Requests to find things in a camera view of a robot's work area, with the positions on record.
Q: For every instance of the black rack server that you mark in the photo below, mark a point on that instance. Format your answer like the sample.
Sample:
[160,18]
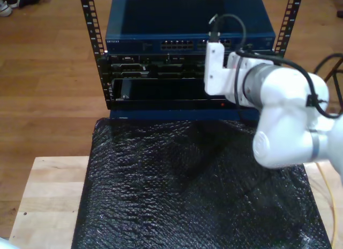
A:
[160,67]

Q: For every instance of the blue rack base board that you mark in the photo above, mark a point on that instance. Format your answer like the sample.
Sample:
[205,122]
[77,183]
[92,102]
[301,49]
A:
[160,115]

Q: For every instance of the black bubble mat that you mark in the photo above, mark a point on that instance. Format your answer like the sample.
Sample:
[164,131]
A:
[160,192]

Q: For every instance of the white sneaker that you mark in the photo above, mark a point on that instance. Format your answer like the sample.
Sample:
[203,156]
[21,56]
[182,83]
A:
[4,8]

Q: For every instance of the black perforated rack post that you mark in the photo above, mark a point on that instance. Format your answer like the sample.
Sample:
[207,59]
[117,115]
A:
[91,21]
[290,15]

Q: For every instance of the blue network switch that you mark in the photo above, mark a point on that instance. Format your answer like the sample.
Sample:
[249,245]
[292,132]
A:
[160,15]

